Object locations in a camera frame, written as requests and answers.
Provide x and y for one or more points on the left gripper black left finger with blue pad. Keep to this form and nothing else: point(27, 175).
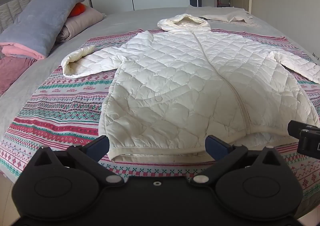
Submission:
point(87, 158)

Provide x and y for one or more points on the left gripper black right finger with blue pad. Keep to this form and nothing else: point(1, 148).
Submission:
point(226, 158)

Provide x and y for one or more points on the white quilted hooded jacket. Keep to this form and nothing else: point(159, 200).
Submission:
point(174, 88)

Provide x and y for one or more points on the patterned red green blanket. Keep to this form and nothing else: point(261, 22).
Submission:
point(62, 112)

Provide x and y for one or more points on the maroon bed cover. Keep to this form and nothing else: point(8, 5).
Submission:
point(11, 69)

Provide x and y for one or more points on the beige pink pillow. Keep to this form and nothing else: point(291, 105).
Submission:
point(77, 24)

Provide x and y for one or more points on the pink folded blanket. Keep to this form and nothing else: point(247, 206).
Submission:
point(18, 50)

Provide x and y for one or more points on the beige folded cloth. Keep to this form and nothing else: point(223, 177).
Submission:
point(224, 14)

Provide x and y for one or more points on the blue grey folded blanket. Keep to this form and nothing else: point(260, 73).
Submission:
point(38, 24)

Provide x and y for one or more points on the orange red plush toy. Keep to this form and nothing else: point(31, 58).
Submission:
point(78, 9)

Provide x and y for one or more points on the grey quilted headboard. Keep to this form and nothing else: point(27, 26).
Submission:
point(10, 10)

